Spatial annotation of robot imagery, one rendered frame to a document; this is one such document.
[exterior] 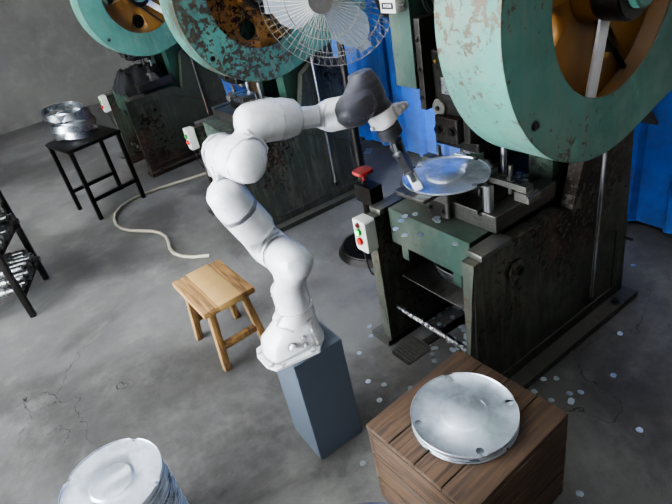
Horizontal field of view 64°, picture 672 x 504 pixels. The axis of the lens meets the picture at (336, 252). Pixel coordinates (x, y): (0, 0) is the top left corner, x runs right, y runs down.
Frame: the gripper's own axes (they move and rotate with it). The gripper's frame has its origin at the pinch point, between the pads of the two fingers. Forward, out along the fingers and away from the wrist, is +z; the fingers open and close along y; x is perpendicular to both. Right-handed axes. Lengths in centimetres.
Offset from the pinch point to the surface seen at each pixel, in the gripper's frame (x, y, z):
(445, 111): 16.2, -13.0, -12.0
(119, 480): -98, 75, 16
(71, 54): -411, -502, -123
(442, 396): -11, 50, 43
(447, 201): 6.0, -2.5, 12.8
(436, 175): 5.5, -8.4, 5.3
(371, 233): -25.1, -10.7, 17.5
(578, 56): 53, 14, -19
